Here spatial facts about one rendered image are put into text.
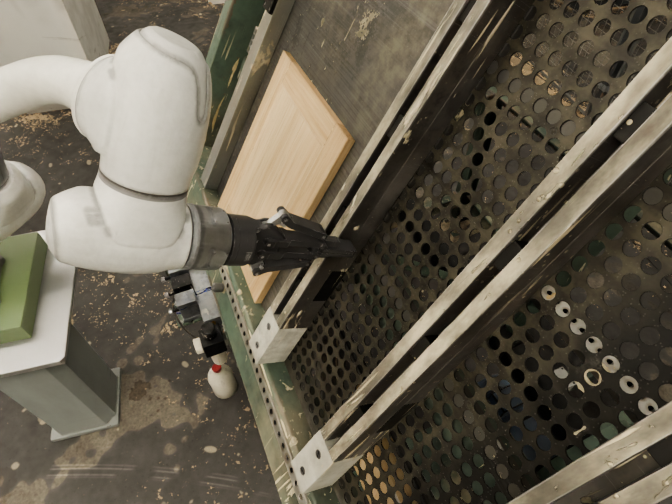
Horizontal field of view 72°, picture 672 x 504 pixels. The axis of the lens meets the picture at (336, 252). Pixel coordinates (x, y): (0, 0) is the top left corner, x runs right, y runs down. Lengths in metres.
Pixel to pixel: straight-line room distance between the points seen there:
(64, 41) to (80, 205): 3.03
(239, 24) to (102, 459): 1.62
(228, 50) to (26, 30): 2.22
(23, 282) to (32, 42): 2.30
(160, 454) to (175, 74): 1.69
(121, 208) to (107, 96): 0.12
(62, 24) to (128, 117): 3.01
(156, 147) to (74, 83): 0.12
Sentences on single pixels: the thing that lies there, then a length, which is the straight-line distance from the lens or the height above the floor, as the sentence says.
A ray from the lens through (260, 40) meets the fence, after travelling 1.28.
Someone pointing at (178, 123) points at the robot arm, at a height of 1.56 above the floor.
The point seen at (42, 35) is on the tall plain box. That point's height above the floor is 0.52.
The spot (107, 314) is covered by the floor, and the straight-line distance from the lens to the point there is 2.43.
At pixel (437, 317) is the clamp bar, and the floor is 1.32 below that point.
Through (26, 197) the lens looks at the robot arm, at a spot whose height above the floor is 1.00.
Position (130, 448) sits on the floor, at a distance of 2.09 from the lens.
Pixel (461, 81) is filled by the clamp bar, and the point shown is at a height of 1.50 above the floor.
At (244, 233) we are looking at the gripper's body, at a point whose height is 1.37.
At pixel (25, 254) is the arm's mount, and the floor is 0.81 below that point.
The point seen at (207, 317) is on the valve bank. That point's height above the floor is 0.74.
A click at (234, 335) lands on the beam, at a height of 0.83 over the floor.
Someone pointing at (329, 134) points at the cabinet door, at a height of 1.29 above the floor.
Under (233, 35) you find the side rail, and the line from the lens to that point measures 1.51.
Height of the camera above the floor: 1.85
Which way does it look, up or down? 50 degrees down
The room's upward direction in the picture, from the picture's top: straight up
